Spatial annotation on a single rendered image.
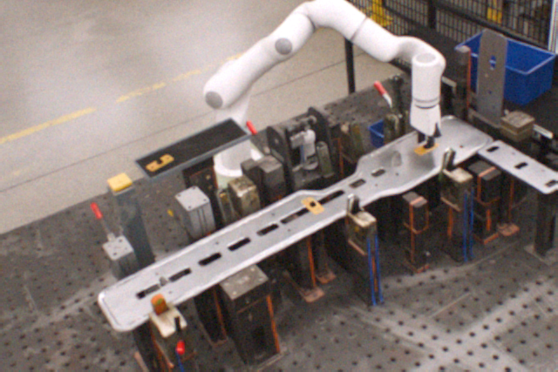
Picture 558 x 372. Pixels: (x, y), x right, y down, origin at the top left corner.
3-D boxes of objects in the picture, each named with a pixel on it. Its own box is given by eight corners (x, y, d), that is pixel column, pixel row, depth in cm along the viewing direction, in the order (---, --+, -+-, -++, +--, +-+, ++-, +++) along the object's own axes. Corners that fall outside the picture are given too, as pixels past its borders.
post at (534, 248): (548, 267, 245) (556, 199, 228) (522, 248, 253) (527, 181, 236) (563, 258, 247) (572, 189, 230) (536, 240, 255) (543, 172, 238)
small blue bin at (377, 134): (383, 154, 304) (382, 137, 299) (368, 144, 311) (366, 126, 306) (404, 144, 308) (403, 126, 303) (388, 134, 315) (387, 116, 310)
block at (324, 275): (323, 285, 251) (315, 219, 233) (302, 263, 260) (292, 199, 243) (336, 277, 252) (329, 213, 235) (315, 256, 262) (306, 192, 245)
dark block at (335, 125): (337, 220, 275) (328, 127, 250) (327, 211, 280) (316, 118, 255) (349, 214, 277) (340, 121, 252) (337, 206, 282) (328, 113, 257)
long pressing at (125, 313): (122, 342, 204) (120, 339, 203) (92, 294, 220) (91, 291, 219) (498, 142, 253) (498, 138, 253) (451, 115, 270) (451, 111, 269)
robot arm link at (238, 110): (211, 131, 282) (202, 76, 268) (232, 104, 295) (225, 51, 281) (239, 136, 278) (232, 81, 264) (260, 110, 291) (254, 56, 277)
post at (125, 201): (146, 294, 258) (113, 196, 232) (137, 282, 263) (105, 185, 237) (166, 284, 260) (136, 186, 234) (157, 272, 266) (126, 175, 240)
